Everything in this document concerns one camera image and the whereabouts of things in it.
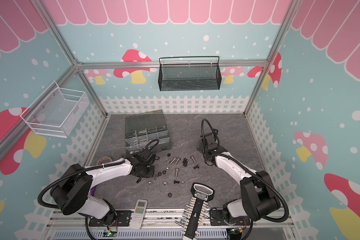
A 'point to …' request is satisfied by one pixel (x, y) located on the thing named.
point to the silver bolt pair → (172, 161)
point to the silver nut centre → (165, 183)
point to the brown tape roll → (104, 160)
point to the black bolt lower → (176, 182)
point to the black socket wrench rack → (195, 214)
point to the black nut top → (168, 155)
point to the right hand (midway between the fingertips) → (206, 144)
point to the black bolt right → (196, 167)
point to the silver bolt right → (193, 159)
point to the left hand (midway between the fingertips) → (150, 176)
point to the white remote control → (139, 214)
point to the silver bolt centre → (176, 172)
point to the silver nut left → (150, 183)
